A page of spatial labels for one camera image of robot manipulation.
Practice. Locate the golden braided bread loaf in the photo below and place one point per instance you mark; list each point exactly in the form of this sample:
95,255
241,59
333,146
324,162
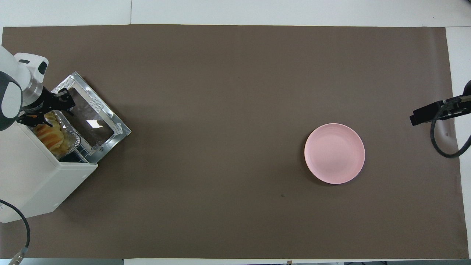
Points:
51,138

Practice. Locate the aluminium foil tray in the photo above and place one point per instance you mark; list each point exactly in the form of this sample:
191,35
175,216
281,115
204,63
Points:
71,140

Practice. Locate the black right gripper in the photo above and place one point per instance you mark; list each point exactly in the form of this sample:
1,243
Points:
467,88

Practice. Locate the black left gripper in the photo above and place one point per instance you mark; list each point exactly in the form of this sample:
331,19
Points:
38,102

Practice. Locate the brown paper table mat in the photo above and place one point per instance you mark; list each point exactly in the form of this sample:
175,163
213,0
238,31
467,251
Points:
257,110

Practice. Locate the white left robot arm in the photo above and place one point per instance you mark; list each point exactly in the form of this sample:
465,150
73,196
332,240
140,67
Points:
11,84

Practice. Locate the glass oven door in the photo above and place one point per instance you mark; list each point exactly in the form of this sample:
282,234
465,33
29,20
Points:
99,121

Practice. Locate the pink round plate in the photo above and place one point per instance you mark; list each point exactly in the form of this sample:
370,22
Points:
335,154

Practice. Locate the cream toaster oven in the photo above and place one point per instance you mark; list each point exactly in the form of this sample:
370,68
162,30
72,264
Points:
33,180

